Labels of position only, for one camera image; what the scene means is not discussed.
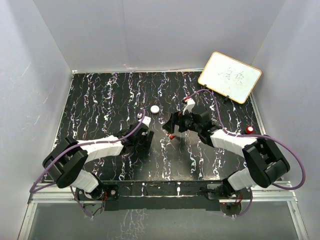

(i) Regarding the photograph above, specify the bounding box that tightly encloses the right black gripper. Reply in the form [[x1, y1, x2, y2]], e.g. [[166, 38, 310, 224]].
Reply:
[[163, 107, 201, 134]]

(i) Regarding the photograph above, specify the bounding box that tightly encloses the aluminium front rail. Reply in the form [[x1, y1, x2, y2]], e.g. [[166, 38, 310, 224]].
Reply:
[[27, 183, 298, 205]]

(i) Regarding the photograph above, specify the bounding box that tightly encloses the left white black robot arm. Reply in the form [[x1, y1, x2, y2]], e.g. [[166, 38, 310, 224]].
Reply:
[[42, 123, 154, 200]]

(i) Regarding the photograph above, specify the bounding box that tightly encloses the small whiteboard yellow frame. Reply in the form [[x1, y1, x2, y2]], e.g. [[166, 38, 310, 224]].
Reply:
[[198, 51, 262, 104]]

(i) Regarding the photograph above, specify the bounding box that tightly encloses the red emergency stop button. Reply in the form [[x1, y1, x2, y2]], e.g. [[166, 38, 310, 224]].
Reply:
[[245, 126, 254, 135]]

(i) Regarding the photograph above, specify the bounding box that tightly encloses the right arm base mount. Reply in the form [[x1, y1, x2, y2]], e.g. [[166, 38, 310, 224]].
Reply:
[[199, 183, 251, 201]]

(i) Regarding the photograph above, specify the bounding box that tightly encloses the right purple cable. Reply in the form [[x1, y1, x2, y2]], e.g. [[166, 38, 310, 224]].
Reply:
[[186, 89, 306, 190]]

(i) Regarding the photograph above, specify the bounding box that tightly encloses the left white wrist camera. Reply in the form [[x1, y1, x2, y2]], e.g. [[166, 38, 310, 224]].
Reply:
[[137, 113, 151, 128]]

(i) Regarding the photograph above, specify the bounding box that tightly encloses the white earbud charging case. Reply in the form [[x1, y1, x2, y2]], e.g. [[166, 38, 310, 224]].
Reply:
[[150, 105, 160, 114]]

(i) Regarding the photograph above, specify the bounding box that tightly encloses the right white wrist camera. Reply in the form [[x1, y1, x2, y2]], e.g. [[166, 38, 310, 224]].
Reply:
[[182, 97, 196, 115]]

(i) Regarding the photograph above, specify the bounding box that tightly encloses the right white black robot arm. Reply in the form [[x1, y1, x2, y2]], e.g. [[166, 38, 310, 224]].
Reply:
[[162, 111, 290, 199]]

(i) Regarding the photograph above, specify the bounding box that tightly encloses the purple cable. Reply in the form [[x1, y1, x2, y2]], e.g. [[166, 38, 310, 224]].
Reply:
[[186, 89, 306, 190], [29, 109, 147, 193]]

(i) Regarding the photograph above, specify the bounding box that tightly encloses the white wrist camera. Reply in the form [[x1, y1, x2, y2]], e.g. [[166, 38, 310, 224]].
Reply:
[[137, 113, 151, 128], [182, 97, 196, 115]]

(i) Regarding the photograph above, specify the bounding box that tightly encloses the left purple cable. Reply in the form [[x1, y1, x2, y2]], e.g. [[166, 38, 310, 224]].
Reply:
[[29, 109, 147, 193]]

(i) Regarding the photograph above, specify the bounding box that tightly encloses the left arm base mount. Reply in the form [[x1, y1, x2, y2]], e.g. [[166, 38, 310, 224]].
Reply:
[[75, 184, 119, 202]]

